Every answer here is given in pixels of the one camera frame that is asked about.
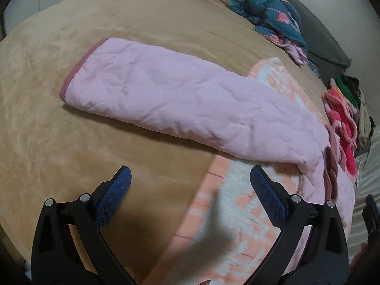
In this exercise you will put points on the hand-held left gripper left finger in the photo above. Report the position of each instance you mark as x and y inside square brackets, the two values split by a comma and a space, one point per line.
[114, 190]

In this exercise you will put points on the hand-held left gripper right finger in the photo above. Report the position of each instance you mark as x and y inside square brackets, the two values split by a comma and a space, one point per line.
[267, 193]

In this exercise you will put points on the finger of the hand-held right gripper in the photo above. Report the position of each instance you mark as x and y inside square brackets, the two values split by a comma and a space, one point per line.
[371, 210]

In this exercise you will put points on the pink quilted jacket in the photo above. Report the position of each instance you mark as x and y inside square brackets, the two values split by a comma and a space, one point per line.
[178, 101]

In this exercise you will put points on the stack of folded clothes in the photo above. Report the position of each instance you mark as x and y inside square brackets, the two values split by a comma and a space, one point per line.
[363, 115]

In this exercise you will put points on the white satin curtain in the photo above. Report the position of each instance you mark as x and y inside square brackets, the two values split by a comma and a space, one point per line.
[363, 181]

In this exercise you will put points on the orange and white checked blanket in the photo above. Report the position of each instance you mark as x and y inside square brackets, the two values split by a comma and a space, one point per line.
[237, 213]

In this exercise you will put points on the tan plush blanket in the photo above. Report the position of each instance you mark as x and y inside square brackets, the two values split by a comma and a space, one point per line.
[59, 142]

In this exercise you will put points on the hot pink fleece blanket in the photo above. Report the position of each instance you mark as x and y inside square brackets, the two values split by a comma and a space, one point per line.
[341, 124]

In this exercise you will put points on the grey headboard cushion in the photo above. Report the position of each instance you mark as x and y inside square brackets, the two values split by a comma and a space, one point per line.
[323, 44]

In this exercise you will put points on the blue flamingo print quilt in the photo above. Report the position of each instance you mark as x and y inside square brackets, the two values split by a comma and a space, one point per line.
[261, 3]

